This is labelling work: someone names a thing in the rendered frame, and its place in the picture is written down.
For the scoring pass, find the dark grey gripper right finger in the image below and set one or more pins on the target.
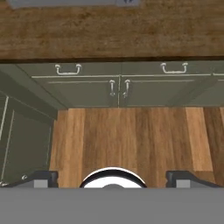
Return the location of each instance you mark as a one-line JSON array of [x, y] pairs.
[[175, 177]]

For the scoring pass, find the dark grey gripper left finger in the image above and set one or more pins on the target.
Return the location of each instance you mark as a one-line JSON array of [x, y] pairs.
[[46, 178]]

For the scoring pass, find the silver cupboard knob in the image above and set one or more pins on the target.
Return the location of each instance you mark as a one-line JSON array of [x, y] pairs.
[[24, 177]]

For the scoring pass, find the green corner cupboard door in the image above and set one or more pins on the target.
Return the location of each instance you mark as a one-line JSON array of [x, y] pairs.
[[26, 145]]

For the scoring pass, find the white and black round object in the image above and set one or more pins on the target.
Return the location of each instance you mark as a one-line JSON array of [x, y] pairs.
[[112, 174]]

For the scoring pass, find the green narrow cupboard front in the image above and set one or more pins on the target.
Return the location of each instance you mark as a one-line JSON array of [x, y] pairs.
[[217, 87]]

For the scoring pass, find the green drawer front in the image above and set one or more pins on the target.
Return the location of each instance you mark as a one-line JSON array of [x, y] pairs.
[[140, 68], [96, 70]]

